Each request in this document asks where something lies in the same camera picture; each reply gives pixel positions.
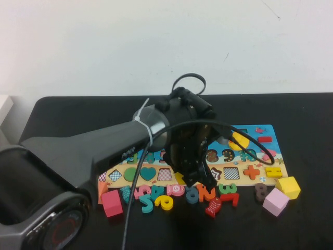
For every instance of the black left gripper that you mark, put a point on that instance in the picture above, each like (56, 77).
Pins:
(184, 148)

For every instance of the yellow pentagon piece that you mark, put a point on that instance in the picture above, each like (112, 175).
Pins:
(179, 178)

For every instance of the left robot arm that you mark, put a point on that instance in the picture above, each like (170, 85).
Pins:
(65, 156)

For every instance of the orange number ten piece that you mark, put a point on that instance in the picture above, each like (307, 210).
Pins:
(201, 195)

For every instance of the grey-blue number six piece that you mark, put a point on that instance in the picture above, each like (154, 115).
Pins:
(192, 200)

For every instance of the yellow number nine piece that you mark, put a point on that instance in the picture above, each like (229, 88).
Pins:
(169, 205)

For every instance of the red number seven piece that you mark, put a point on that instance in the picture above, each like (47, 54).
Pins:
(235, 199)

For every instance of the teal number four piece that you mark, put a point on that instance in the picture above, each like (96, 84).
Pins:
(158, 192)

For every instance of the teal heart piece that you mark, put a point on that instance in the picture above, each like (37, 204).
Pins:
(148, 173)

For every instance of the orange plus sign piece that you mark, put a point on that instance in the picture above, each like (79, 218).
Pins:
(251, 172)

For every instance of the teal number two piece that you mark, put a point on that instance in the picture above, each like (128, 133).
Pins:
(147, 208)

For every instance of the pink number five piece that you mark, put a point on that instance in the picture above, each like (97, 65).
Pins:
(139, 192)

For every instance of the brown number eight piece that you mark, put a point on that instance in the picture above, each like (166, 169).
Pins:
(262, 192)

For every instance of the green circle piece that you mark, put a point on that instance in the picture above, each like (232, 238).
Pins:
(130, 174)

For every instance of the yellow equals sign piece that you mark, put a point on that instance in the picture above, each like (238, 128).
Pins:
(273, 169)

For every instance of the pink greater-than sign piece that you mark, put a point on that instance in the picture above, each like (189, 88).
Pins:
(270, 152)

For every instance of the red minus sign piece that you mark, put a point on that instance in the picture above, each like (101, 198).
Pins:
(264, 139)

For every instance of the colourful wooden puzzle board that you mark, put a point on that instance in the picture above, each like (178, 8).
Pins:
(270, 130)

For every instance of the pink wooden fish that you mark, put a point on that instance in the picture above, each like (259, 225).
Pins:
(175, 189)

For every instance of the red wooden fish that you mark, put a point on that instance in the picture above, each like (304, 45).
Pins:
(213, 207)

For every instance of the yellow rubber duck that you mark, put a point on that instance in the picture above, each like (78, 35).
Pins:
(240, 144)

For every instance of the teal wooden fish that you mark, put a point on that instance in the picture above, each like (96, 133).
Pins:
(125, 194)

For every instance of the white zip tie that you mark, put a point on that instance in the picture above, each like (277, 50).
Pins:
(145, 122)

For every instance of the lilac wooden cube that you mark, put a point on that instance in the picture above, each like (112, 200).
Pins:
(275, 201)

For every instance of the yellow wooden cube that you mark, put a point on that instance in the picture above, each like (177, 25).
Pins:
(287, 186)

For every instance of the magenta wooden cube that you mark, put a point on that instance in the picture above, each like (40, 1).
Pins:
(112, 203)

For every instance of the orange wooden cube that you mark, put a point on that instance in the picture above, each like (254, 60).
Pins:
(101, 192)

